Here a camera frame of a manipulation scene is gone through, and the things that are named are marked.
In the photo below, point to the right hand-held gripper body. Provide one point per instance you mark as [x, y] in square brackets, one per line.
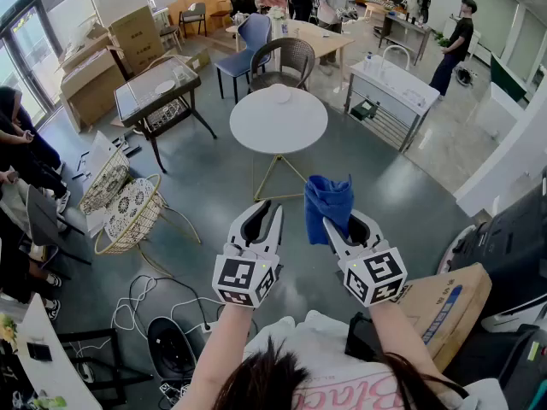
[376, 271]

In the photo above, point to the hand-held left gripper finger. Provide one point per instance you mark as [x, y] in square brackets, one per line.
[277, 233]
[235, 229]

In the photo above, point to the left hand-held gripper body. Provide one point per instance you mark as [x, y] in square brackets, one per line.
[235, 273]

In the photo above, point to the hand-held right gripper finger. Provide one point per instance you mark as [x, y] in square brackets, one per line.
[376, 233]
[335, 241]

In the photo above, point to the blue cloth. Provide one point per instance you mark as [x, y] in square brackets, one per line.
[327, 203]

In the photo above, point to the white plate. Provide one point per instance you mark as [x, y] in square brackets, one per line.
[280, 94]

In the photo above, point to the person's right forearm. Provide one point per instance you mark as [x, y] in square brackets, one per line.
[393, 340]

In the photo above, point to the person's left forearm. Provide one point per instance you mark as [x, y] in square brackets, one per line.
[213, 348]

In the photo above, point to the black pouch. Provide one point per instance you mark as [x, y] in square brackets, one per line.
[361, 335]

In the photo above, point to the cardboard box blue label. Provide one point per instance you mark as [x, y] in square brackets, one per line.
[444, 306]

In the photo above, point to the white shirt pink print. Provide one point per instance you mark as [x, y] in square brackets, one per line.
[316, 340]

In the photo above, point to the black round device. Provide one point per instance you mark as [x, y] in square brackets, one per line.
[171, 348]

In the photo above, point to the round white table gold legs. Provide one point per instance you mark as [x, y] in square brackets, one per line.
[278, 126]

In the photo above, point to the green box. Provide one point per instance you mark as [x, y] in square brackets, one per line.
[364, 111]

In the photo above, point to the black machine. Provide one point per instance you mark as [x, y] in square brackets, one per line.
[508, 246]

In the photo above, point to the white counter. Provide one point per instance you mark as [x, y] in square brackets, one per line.
[504, 165]

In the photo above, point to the white flat panel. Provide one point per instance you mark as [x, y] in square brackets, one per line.
[100, 152]

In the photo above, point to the round white dish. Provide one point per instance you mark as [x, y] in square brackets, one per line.
[164, 87]

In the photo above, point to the square glass top table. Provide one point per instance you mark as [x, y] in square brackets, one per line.
[137, 96]

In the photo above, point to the clear glass cup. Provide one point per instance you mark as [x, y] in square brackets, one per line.
[179, 73]

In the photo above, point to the small bottle blue cap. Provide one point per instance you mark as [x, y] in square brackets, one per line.
[368, 61]

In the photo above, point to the white low cabinet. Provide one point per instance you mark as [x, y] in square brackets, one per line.
[495, 109]

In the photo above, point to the long flat cardboard box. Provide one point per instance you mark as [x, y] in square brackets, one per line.
[196, 60]

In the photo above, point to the brown wicker chair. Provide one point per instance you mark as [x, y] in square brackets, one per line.
[299, 54]

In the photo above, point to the white arched faucet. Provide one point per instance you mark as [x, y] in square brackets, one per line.
[395, 47]

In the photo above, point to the dark folding chair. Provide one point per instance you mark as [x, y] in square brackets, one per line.
[42, 220]

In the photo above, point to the light wooden dining table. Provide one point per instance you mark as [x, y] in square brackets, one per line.
[316, 41]

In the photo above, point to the large open cardboard box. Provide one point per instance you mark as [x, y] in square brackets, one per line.
[92, 92]

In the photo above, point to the blue upholstered chair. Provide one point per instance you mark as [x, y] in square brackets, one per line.
[252, 30]

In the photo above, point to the clear water bottle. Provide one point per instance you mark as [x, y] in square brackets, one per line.
[284, 29]

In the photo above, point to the dark green board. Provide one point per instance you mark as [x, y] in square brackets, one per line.
[508, 77]

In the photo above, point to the green potted plant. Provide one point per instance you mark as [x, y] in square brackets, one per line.
[442, 39]

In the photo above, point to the white chair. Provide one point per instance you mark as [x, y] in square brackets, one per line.
[168, 30]

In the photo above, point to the silver kettle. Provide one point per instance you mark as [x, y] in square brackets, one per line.
[240, 17]

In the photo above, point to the tall cardboard box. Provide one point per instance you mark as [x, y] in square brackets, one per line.
[137, 41]

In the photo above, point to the gray metal desk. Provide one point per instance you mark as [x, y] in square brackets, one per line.
[406, 21]

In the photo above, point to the white side table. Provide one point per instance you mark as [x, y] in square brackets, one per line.
[47, 378]

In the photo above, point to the white flower vase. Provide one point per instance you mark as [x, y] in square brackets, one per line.
[277, 15]

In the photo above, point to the gray chair dark legs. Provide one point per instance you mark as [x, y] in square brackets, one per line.
[194, 13]

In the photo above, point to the yellow flowers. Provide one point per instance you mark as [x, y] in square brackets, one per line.
[7, 331]

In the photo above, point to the black frame stool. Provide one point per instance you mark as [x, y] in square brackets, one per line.
[102, 335]

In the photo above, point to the glass door black frame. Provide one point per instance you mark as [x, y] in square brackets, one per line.
[25, 58]

